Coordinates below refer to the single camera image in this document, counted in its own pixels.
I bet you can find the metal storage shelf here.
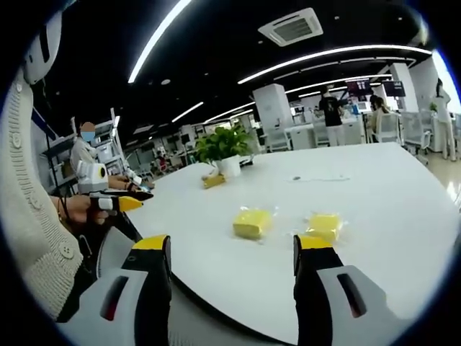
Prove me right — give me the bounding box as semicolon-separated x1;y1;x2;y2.
40;107;123;194

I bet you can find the dark display screen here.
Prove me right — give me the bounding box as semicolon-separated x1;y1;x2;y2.
382;79;407;97
345;79;372;96

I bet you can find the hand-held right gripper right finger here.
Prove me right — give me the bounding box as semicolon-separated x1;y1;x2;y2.
292;234;400;346

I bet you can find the cream knitted cardigan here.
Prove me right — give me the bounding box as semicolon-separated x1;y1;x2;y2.
0;77;84;322

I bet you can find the square ceiling air vent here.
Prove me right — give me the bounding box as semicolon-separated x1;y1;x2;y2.
257;7;324;48

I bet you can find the white worn device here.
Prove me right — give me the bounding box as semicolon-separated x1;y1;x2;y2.
22;0;63;87

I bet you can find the short ceiling light strip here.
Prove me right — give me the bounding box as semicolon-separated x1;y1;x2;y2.
171;101;205;123

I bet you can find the green potted plant white pot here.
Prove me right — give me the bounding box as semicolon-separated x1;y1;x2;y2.
193;123;257;178

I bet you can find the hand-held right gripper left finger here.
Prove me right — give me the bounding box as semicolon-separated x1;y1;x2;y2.
56;234;174;346

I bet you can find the yellow silicone block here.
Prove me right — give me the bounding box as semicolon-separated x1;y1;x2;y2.
202;173;227;190
305;213;344;242
232;208;273;241

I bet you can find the white mesh office chair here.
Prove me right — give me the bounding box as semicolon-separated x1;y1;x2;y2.
376;112;401;144
400;110;434;166

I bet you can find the long ceiling light strip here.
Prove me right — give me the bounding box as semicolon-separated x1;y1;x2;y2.
237;45;434;86
127;0;192;84

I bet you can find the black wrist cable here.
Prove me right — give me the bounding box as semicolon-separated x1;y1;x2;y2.
56;196;72;223

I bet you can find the person's left hand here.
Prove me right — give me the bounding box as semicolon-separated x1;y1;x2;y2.
58;196;109;232

